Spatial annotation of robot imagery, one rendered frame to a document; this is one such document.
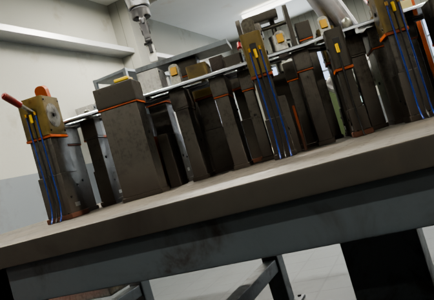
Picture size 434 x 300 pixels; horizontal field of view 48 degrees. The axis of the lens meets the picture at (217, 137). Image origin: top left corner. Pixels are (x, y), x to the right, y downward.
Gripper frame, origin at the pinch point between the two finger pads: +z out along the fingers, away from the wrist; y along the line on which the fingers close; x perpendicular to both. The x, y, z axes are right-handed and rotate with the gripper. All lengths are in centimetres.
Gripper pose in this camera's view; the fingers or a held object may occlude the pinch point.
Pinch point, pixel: (153, 57)
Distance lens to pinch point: 195.0
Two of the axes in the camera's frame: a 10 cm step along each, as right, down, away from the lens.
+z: 2.8, 9.6, -0.5
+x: 9.6, -2.8, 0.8
